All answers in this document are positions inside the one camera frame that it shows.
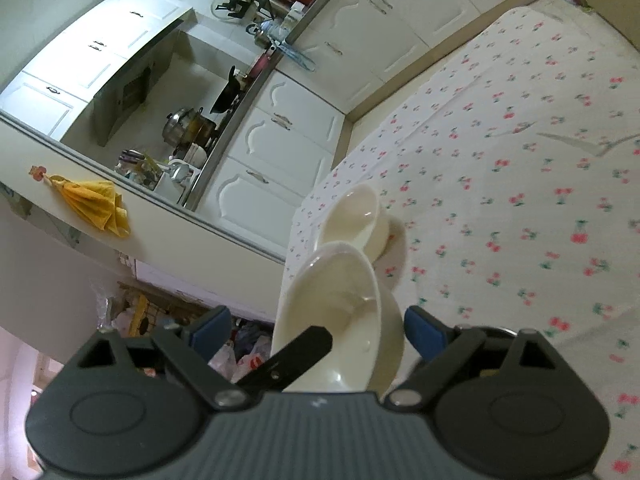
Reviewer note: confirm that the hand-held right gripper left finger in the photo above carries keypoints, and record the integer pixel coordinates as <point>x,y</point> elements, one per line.
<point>210,332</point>

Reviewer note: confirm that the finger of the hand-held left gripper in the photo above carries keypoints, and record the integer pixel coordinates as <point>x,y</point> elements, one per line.
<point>300,350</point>

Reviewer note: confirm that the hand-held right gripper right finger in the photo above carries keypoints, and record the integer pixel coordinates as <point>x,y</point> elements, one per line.
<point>425,332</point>

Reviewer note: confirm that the cream plastic bowl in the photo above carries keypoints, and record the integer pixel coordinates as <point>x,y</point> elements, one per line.
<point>350,210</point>
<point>345,285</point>

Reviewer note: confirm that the white plastic bag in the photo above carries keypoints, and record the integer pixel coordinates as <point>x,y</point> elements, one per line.
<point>250,355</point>

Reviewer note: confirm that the cherry print tablecloth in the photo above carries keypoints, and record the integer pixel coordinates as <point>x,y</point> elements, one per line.
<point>500,210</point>

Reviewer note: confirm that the yellow hanging towel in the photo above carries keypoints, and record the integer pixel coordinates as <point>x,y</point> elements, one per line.
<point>95,205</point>

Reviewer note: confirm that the countertop utensil holder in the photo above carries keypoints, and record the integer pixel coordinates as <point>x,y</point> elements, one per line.
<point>140,167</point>

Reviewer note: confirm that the grey kitchen countertop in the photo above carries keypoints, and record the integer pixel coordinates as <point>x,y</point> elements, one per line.
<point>222,147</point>

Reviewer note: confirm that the stainless steel stock pot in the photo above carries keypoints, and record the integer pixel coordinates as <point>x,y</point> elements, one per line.
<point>180,127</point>

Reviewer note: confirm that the white kitchen base cabinets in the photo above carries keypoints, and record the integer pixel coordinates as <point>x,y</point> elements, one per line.
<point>280,130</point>

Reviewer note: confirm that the black wok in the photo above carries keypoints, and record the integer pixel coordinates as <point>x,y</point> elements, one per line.
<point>222,100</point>

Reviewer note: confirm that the blue hanging cloth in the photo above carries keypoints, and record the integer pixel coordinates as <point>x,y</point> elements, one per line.
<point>300,57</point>

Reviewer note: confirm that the steel kettle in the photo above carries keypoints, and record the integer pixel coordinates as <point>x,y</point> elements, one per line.
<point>260,35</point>

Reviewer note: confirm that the hanging kitchen utensils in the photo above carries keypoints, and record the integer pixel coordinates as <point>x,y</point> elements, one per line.
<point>232,5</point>

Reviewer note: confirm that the dark steel thermos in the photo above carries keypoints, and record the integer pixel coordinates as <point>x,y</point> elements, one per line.
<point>265,2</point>

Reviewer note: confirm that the decorative wall hook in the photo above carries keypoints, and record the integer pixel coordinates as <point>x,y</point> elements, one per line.
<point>37,174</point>

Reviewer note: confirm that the white kitchen wall cabinets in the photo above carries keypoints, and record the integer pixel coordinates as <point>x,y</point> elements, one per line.
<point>100,45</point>

